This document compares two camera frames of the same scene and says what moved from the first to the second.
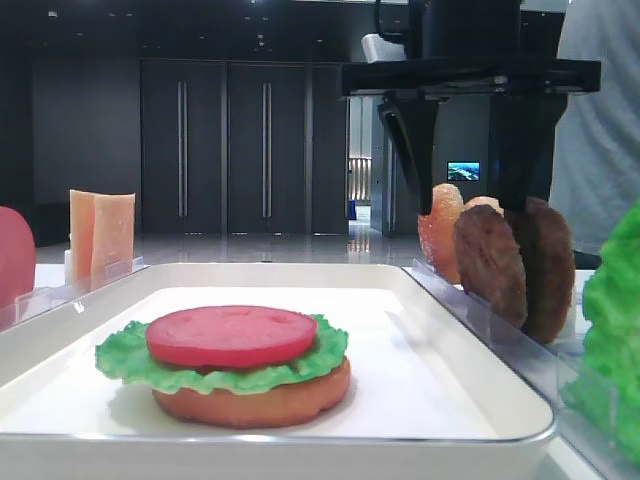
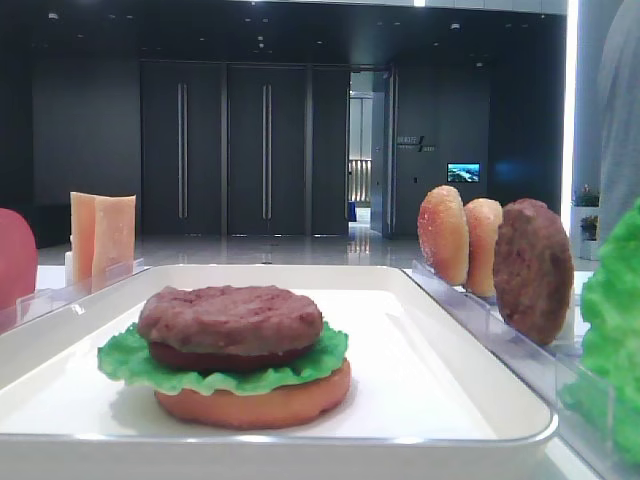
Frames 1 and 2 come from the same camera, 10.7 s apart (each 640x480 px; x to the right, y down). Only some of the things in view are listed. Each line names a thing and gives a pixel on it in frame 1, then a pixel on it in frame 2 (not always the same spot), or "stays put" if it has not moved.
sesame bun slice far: x=437 y=232 stays put
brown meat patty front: x=490 y=263 to x=231 y=320
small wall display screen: x=463 y=171 stays put
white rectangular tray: x=428 y=397 stays put
